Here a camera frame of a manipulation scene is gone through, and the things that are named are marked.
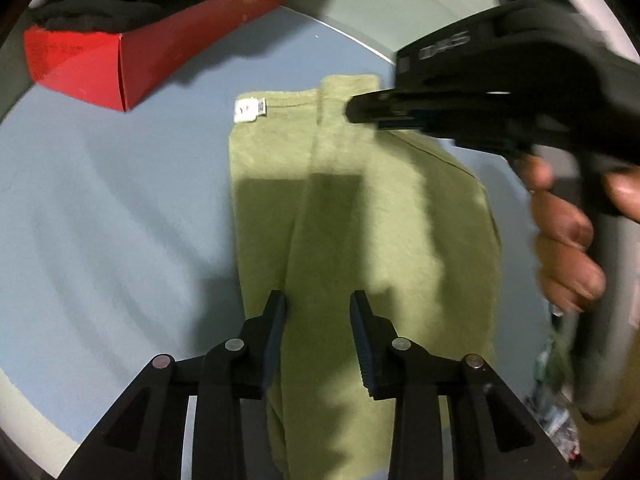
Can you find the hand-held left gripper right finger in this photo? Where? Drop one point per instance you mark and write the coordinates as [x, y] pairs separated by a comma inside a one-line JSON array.
[[362, 345]]

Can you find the green shirt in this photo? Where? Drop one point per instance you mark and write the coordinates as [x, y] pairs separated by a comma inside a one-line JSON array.
[[350, 235]]

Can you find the blue mat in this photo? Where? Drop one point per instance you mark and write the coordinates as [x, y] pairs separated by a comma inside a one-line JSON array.
[[125, 210]]

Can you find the person's right hand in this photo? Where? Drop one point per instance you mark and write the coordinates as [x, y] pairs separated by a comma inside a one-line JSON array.
[[562, 225]]

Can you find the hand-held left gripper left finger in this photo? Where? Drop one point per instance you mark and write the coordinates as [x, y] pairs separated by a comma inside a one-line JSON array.
[[275, 345]]

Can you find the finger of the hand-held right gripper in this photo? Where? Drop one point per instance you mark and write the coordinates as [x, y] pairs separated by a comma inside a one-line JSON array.
[[380, 102], [450, 125]]

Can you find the red cardboard box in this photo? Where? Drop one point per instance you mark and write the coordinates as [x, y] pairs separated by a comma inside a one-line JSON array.
[[85, 65]]

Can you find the crumpled plastic packaging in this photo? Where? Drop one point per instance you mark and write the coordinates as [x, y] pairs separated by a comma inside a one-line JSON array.
[[555, 405]]

